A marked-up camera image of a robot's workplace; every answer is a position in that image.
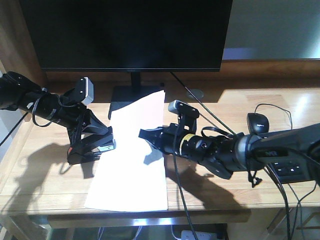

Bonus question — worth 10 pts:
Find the black computer mouse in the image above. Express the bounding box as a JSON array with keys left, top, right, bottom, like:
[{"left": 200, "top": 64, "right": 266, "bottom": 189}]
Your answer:
[{"left": 246, "top": 112, "right": 270, "bottom": 134}]

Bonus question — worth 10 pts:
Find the black monitor cable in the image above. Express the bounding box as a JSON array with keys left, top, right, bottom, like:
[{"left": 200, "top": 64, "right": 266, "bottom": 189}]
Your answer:
[{"left": 169, "top": 71, "right": 238, "bottom": 137}]

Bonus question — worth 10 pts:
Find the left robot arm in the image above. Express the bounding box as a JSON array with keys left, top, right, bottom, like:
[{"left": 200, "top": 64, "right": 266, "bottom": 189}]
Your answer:
[{"left": 0, "top": 71, "right": 115, "bottom": 164}]

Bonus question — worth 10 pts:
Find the black orange stapler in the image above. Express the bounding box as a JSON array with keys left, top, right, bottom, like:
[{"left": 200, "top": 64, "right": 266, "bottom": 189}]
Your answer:
[{"left": 67, "top": 128, "right": 116, "bottom": 165}]

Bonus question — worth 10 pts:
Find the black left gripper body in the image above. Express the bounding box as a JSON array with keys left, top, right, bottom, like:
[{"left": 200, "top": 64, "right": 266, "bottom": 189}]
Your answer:
[{"left": 32, "top": 92, "right": 87, "bottom": 129}]

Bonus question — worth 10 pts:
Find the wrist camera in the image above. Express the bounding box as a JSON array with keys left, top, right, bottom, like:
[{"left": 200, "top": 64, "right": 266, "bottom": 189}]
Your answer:
[
  {"left": 168, "top": 100, "right": 200, "bottom": 132},
  {"left": 74, "top": 76, "right": 94, "bottom": 106}
]

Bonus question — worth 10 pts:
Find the white paper sheet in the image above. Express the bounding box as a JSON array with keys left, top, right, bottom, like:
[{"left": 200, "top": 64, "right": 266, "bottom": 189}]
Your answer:
[{"left": 84, "top": 90, "right": 168, "bottom": 212}]

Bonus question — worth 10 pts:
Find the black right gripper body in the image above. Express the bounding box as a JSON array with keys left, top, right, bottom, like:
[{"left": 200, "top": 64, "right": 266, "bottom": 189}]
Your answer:
[{"left": 160, "top": 123, "right": 220, "bottom": 163}]

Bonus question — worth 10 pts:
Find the wooden computer desk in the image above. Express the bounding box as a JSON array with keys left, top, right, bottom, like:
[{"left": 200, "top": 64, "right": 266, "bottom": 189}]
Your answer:
[{"left": 0, "top": 0, "right": 320, "bottom": 240}]

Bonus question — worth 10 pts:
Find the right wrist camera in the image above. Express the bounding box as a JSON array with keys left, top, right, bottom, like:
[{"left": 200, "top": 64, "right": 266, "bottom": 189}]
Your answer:
[{"left": 168, "top": 100, "right": 200, "bottom": 132}]

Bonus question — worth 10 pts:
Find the white power strip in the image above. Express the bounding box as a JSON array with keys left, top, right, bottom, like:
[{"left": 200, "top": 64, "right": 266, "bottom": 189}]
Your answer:
[{"left": 181, "top": 230, "right": 217, "bottom": 240}]

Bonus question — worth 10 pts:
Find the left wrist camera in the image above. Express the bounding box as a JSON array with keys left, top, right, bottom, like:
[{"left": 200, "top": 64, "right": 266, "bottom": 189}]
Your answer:
[{"left": 74, "top": 76, "right": 94, "bottom": 106}]

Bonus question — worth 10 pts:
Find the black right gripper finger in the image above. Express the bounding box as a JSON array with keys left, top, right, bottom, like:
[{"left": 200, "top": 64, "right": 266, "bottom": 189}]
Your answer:
[
  {"left": 146, "top": 138, "right": 165, "bottom": 154},
  {"left": 138, "top": 126, "right": 164, "bottom": 138}
]

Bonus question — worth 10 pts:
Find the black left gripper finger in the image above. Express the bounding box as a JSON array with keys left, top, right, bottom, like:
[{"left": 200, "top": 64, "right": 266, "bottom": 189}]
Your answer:
[
  {"left": 67, "top": 124, "right": 84, "bottom": 157},
  {"left": 82, "top": 109, "right": 112, "bottom": 136}
]

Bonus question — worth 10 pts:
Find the black monitor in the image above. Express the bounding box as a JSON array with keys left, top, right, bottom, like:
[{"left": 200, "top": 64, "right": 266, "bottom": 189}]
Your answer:
[{"left": 19, "top": 0, "right": 233, "bottom": 113}]

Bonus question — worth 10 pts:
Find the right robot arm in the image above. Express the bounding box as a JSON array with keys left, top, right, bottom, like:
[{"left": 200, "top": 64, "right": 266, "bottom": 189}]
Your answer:
[{"left": 138, "top": 123, "right": 320, "bottom": 183}]

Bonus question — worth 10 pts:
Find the black keyboard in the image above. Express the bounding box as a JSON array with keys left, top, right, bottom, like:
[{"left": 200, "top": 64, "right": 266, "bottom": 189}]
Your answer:
[{"left": 266, "top": 160, "right": 320, "bottom": 185}]

